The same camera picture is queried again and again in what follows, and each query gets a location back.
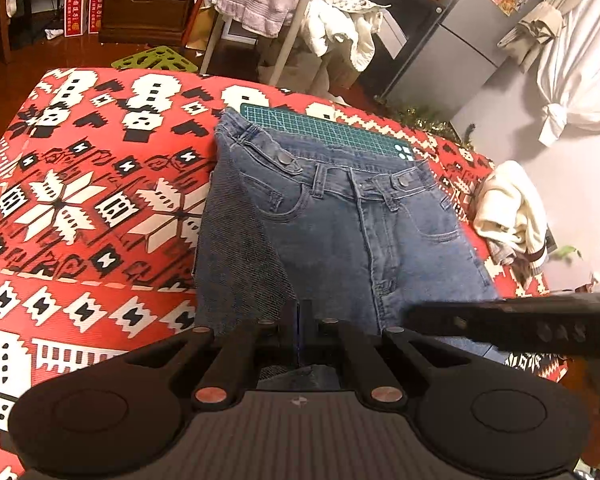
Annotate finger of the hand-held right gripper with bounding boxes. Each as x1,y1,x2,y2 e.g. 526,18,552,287
405,300,506,348

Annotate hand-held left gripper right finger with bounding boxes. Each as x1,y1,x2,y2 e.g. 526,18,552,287
300,300,476,408

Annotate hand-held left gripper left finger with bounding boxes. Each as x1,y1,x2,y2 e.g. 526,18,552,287
125,305,301,408

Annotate blue denim jeans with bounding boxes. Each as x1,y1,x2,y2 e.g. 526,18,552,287
194,107,511,391

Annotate white clothes pile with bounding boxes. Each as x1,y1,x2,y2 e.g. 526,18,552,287
300,0,391,72

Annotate grey cloth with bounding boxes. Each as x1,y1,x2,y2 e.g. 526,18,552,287
487,245,518,266

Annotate cream striped-cuff sweater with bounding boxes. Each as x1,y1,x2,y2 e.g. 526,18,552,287
472,161,551,268

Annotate green cutting mat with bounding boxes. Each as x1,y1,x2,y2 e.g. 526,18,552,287
240,102,431,162

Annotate green tinsel garland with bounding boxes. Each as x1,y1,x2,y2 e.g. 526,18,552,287
375,95,476,148

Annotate red patterned blanket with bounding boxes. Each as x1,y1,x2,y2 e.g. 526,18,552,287
0,67,576,480

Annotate white curtain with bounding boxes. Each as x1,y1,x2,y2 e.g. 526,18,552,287
535,0,600,148

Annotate silver refrigerator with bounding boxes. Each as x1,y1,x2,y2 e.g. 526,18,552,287
382,0,563,106

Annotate beige hanging cloth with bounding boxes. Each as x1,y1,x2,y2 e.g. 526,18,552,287
497,2,563,73

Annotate lime green plastic stool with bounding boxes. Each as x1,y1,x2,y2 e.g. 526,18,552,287
111,46,201,75

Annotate wooden dresser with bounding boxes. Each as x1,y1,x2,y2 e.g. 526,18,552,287
99,0,206,46

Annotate white chair frame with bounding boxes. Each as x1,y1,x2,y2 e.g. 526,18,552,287
200,0,316,86

